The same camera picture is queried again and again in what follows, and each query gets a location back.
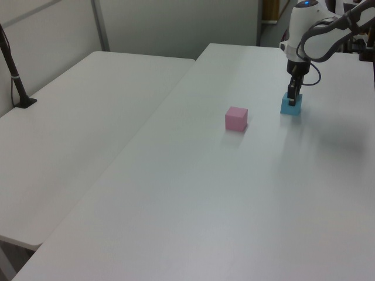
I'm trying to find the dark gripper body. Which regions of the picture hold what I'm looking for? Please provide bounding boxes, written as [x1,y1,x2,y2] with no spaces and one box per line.
[285,58,311,78]

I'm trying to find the blue foam cube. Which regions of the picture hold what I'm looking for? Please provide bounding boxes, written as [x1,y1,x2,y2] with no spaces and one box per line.
[279,91,303,116]

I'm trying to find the pink foam cube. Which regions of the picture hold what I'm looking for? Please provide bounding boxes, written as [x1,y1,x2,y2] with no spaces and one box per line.
[224,106,249,132]

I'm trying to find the yellow wooden cabinet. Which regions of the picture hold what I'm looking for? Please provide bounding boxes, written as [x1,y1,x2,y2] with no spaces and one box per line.
[261,0,289,25]

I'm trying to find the dark brown background equipment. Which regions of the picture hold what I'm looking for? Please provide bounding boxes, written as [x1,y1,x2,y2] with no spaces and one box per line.
[348,25,375,63]

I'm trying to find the white side table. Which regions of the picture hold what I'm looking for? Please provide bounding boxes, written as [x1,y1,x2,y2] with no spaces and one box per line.
[0,50,196,247]

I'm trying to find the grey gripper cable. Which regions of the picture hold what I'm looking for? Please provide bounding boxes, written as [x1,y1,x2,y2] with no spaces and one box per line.
[295,16,322,87]

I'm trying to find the grey partition post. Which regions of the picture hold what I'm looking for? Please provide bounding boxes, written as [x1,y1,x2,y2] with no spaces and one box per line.
[90,0,111,52]

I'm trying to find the black camera stand pole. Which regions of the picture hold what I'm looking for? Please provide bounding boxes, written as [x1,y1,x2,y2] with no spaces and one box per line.
[0,22,38,109]

